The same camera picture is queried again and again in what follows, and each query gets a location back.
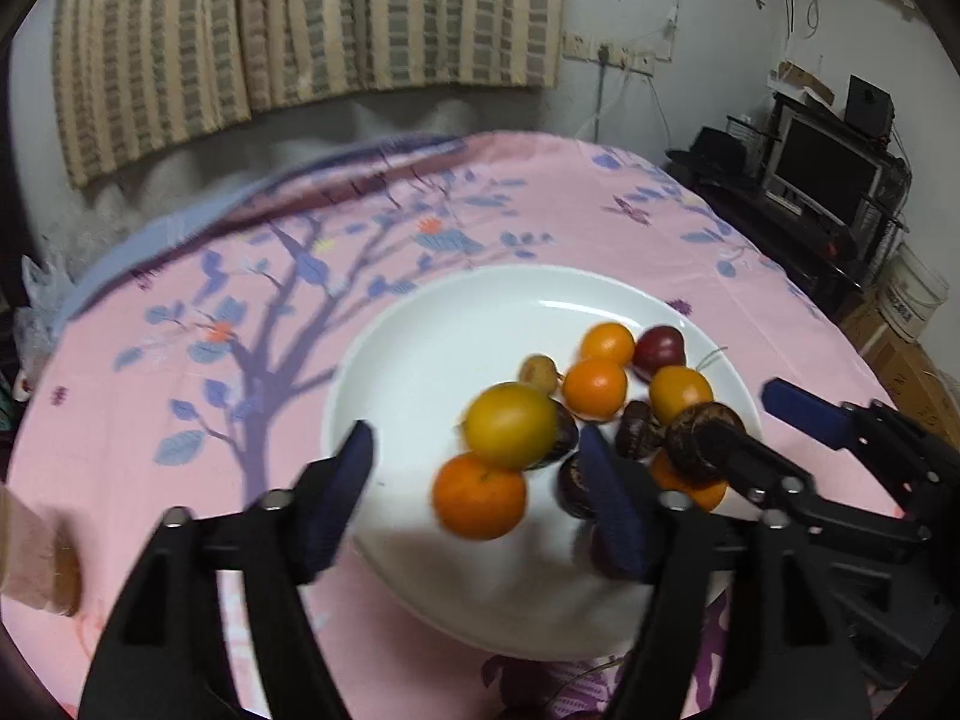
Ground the white plastic bucket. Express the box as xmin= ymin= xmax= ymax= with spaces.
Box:
xmin=874 ymin=244 xmax=950 ymax=344

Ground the cardboard box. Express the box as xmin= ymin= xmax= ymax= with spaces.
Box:
xmin=840 ymin=292 xmax=960 ymax=428

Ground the greenish yellow orange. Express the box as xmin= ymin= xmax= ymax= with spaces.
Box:
xmin=461 ymin=382 xmax=560 ymax=470

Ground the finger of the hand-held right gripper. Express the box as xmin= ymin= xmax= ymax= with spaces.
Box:
xmin=701 ymin=424 xmax=931 ymax=545
xmin=761 ymin=379 xmax=960 ymax=530

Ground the large orange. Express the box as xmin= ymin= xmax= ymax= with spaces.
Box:
xmin=431 ymin=454 xmax=528 ymax=541

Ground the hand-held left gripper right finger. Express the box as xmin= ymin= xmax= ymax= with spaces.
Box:
xmin=577 ymin=424 xmax=875 ymax=720

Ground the jar with cream lid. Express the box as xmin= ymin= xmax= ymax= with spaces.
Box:
xmin=0 ymin=484 xmax=83 ymax=617

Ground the pink deer print tablecloth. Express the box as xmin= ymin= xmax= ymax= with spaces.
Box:
xmin=0 ymin=131 xmax=901 ymax=720

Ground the small orange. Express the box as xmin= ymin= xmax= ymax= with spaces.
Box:
xmin=562 ymin=358 xmax=629 ymax=421
xmin=649 ymin=366 xmax=715 ymax=425
xmin=649 ymin=450 xmax=728 ymax=512
xmin=579 ymin=322 xmax=637 ymax=367

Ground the computer monitor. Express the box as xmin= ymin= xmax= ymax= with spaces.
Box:
xmin=763 ymin=101 xmax=901 ymax=224

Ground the small yellow round fruit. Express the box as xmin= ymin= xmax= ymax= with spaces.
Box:
xmin=519 ymin=355 xmax=562 ymax=396

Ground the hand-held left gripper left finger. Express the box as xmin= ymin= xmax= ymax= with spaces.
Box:
xmin=79 ymin=420 xmax=376 ymax=720

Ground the dark brown wrinkled fruit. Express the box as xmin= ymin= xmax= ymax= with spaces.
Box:
xmin=616 ymin=400 xmax=665 ymax=460
xmin=666 ymin=403 xmax=749 ymax=485

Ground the clear plastic bag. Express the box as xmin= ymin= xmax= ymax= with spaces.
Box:
xmin=13 ymin=236 xmax=80 ymax=398

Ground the white oval plate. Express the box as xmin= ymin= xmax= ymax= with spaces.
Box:
xmin=322 ymin=264 xmax=764 ymax=662

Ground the beige checked curtain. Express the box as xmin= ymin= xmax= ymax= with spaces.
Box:
xmin=51 ymin=0 xmax=569 ymax=188

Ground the white wall power strip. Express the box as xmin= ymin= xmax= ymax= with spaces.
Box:
xmin=562 ymin=33 xmax=655 ymax=77

